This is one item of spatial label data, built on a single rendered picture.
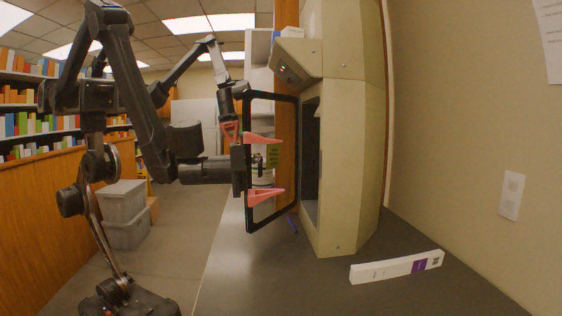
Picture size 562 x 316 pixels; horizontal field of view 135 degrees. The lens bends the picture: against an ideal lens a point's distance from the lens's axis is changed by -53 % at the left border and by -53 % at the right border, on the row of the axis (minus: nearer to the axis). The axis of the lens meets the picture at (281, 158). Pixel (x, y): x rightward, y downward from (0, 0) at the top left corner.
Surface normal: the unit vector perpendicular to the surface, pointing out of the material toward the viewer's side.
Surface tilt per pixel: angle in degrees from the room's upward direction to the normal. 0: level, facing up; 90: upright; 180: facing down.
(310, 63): 90
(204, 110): 90
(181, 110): 90
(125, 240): 96
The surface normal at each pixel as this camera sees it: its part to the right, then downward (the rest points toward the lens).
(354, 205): 0.10, 0.15
